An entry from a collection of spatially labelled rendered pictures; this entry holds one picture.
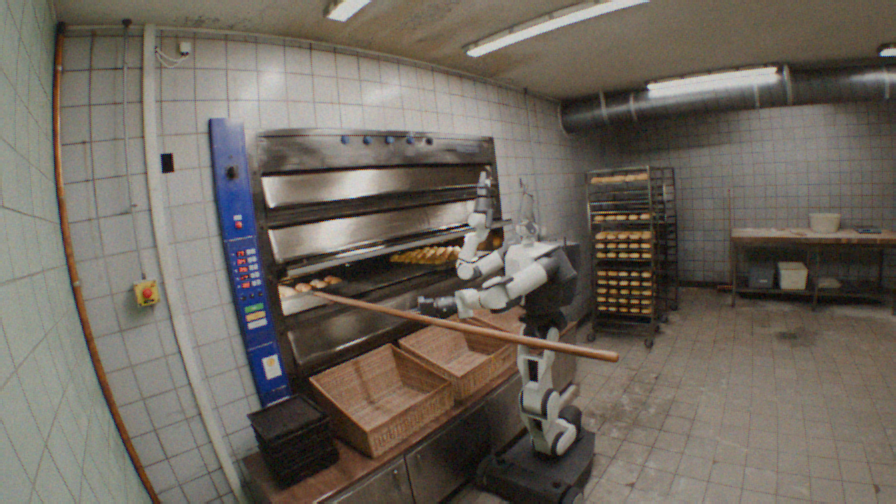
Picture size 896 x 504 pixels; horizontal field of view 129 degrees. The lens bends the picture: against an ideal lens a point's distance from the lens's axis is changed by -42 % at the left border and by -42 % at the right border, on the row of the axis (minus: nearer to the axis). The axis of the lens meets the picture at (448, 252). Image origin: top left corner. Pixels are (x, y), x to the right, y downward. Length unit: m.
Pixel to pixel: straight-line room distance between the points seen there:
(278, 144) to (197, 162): 0.41
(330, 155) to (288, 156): 0.24
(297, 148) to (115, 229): 0.93
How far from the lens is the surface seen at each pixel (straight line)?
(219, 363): 1.85
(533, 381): 1.92
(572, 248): 1.70
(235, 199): 1.77
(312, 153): 2.00
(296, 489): 1.73
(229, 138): 1.81
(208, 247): 1.77
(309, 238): 1.93
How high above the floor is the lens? 1.66
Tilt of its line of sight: 8 degrees down
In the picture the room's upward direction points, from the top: 7 degrees counter-clockwise
